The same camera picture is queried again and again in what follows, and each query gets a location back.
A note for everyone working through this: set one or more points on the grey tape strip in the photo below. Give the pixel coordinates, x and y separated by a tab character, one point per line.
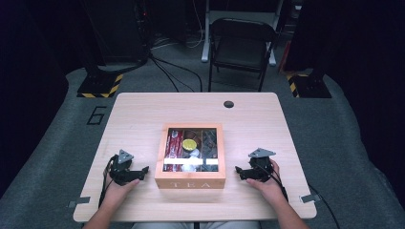
310	198
79	201

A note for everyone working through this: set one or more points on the red packet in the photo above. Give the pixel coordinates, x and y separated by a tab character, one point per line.
177	143
169	152

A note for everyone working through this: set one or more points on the person's left hand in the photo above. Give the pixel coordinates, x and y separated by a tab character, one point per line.
117	192

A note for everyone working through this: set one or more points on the black table grommet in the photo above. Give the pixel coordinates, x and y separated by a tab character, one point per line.
228	104

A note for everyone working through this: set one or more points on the dark tea bags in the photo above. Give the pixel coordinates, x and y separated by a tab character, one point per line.
210	143

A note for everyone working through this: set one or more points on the white desk frame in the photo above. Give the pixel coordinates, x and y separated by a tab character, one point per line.
205	38

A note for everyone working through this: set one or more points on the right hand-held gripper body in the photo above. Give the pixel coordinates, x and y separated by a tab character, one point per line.
262	168

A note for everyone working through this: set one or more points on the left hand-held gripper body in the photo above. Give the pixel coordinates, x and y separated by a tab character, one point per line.
121	171

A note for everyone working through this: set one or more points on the black folding chair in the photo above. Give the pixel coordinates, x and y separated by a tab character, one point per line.
242	47

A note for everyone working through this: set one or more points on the striped black stand base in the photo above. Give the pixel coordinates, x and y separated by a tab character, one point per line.
98	86
310	87

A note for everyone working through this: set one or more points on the person's right hand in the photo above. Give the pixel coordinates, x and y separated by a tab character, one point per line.
270	189

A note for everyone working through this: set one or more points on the wooden tea box glass lid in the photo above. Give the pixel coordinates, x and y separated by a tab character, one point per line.
191	183

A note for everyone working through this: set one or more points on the brown capsule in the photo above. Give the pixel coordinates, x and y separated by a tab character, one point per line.
192	134

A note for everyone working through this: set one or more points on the gold capsule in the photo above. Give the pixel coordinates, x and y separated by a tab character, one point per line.
189	145

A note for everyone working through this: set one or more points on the black cabinet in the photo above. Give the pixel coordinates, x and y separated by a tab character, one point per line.
117	31

